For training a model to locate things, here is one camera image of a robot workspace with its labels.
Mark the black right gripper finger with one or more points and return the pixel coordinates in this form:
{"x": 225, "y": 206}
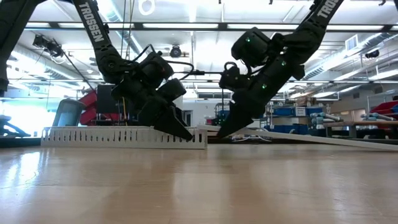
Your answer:
{"x": 234, "y": 121}

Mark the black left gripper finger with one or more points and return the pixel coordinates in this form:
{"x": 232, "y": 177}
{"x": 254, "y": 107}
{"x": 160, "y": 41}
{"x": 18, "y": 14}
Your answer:
{"x": 172, "y": 126}
{"x": 181, "y": 116}

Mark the white duct cover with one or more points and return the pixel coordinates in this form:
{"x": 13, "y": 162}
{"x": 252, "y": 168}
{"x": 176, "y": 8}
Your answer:
{"x": 311, "y": 138}

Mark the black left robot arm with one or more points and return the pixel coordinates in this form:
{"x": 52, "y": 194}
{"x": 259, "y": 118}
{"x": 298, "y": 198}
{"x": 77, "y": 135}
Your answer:
{"x": 93, "y": 31}

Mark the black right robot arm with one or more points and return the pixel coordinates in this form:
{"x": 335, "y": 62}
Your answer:
{"x": 311, "y": 28}

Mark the blue storage bins shelf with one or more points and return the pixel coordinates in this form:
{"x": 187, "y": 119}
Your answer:
{"x": 298, "y": 111}

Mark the black monitor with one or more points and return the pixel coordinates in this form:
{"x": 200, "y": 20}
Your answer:
{"x": 104, "y": 99}

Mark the red machine housing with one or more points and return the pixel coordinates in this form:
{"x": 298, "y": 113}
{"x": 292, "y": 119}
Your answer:
{"x": 88, "y": 105}

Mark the light blue rolls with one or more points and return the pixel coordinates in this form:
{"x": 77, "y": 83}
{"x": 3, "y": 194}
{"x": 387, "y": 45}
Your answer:
{"x": 320, "y": 119}

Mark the office chair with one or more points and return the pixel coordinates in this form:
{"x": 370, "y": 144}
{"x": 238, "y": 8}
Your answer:
{"x": 68, "y": 113}

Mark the black overhead rig beam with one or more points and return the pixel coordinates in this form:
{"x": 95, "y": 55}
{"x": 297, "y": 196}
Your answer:
{"x": 186, "y": 26}

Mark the wooden workbench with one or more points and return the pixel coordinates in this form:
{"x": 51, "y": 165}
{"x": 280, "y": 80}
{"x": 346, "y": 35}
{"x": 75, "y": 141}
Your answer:
{"x": 357, "y": 123}

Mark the black ceiling-mounted device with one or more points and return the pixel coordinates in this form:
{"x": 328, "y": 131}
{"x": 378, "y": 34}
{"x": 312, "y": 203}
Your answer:
{"x": 48, "y": 45}

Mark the red cart top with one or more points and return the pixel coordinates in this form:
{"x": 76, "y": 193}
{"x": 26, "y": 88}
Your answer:
{"x": 387, "y": 107}

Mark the black star chair base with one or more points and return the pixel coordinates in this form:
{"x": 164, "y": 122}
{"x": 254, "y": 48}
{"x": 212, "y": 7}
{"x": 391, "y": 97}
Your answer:
{"x": 9, "y": 129}

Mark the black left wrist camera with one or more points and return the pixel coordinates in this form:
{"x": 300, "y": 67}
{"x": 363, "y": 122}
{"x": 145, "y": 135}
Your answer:
{"x": 172, "y": 89}

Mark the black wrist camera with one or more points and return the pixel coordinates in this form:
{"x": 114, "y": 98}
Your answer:
{"x": 172, "y": 89}
{"x": 231, "y": 79}

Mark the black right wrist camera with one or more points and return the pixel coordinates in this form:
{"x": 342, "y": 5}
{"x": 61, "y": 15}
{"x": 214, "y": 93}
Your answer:
{"x": 231, "y": 79}

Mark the black overhead camera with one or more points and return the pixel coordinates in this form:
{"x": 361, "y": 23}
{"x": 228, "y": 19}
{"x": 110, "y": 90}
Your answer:
{"x": 175, "y": 51}

